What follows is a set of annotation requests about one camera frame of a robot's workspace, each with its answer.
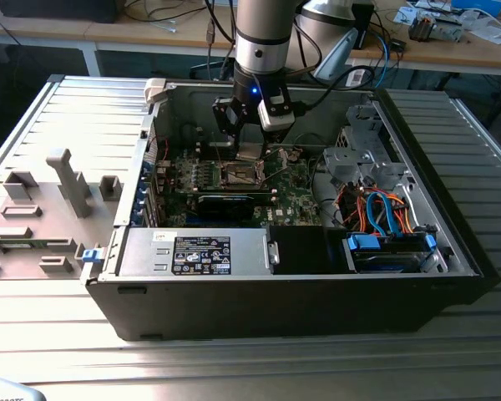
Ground pale grey device corner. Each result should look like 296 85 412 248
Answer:
0 377 48 401

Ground black finned CPU cooler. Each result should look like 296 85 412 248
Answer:
407 11 438 43

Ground orange wire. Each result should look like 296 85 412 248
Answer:
394 194 421 235
340 186 367 233

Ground wooden desk white frame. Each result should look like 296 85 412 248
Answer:
344 0 501 79
0 0 239 79

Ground beige plastic case latch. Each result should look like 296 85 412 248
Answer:
144 78 169 104

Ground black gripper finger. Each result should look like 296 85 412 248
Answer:
261 127 288 161
210 96 245 162

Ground RAM slot white clips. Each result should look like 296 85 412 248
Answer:
195 142 272 150

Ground green motherboard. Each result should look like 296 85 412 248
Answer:
149 142 325 229

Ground black open PC case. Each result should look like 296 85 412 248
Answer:
79 77 501 343

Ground grey metal drive cage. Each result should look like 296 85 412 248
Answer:
321 104 408 197

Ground blue flat data wire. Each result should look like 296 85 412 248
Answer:
365 190 401 238

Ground CPU socket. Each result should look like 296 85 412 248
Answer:
218 160 269 190

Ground grey parts rack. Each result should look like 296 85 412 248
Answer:
0 148 123 282

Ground black flat monitor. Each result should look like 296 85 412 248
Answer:
0 0 120 24

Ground blue cardboard box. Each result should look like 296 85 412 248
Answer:
450 0 501 18

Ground CPU with silver top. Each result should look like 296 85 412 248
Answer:
235 142 263 163

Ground blue cable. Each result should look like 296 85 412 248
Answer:
373 31 396 89

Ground black plastic shroud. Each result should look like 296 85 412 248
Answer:
270 224 333 276

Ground pale blue teach pendant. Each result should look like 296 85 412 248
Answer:
311 27 360 81

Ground silver power supply unit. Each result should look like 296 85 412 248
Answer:
117 227 273 277

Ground hard disk in blue carrier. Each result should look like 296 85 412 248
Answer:
342 231 438 275

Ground thin red wire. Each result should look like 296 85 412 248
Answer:
148 136 171 163

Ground hanging grey plug cable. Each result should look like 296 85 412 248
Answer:
205 0 217 80

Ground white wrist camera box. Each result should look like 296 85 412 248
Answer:
257 94 296 131

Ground green RAM stick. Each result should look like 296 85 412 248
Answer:
0 238 47 251

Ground thin wire locking lever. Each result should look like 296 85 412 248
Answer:
263 165 288 183
211 131 225 169

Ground black graphics card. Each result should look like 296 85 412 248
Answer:
195 190 258 221

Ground black camera cable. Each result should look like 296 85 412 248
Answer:
294 65 376 118

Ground black upright box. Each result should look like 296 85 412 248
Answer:
352 3 376 50

